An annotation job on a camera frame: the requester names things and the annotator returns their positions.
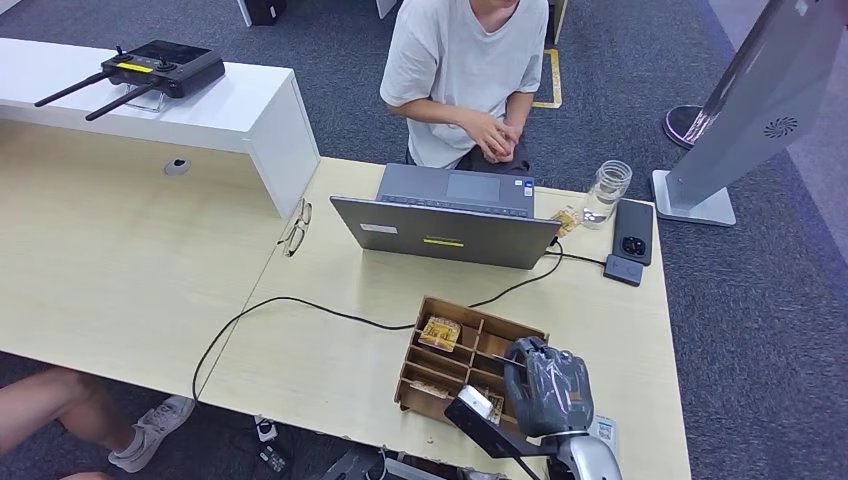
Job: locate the person's left hand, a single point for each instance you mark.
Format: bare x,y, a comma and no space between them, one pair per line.
513,142

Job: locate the person's right hand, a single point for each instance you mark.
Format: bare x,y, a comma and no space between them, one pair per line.
487,136

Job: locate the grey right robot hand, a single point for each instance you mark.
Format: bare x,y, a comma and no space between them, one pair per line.
550,394

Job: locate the ID card with autumn trees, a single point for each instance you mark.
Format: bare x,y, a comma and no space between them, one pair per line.
566,222

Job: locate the person's left forearm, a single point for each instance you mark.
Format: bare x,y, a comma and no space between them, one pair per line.
520,109

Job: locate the person's right forearm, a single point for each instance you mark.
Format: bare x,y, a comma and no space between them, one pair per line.
424,112

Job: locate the dark robot base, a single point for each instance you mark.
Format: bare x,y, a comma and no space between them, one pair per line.
358,467

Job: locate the person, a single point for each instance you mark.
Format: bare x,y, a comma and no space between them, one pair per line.
457,60

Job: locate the wooden card organizer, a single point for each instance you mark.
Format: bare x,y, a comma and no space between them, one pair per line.
493,334

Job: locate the person's leg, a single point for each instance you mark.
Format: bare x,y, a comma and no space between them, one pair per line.
46,404

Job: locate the yellow floor tape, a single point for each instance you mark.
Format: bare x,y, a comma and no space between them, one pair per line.
555,79

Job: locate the grey laptop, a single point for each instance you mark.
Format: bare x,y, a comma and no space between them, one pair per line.
450,232

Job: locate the clear glass jar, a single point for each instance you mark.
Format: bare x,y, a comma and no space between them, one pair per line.
606,195

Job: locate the pale wooden panel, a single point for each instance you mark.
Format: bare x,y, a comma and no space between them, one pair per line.
558,20

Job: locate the small black hub box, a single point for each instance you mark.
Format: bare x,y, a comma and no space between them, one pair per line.
623,270

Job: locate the black smartphone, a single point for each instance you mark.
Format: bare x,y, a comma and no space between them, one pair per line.
632,228

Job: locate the round stanchion base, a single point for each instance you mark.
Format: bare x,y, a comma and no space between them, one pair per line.
676,126

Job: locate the white furniture leg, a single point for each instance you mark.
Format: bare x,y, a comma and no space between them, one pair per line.
384,6

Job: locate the eyeglasses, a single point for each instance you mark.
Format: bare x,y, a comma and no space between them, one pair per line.
295,238

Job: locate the white raised counter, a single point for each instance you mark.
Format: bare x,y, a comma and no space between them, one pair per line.
252,119

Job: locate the silver kiosk stand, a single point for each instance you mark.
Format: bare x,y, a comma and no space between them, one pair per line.
762,99

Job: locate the black box on floor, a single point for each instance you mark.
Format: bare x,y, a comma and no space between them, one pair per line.
265,10

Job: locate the black power adapter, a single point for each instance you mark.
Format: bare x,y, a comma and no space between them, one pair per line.
273,458

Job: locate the black remote controller with antennas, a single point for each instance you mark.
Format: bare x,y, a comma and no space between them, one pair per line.
166,66

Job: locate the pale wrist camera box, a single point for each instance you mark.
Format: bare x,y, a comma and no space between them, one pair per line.
474,401

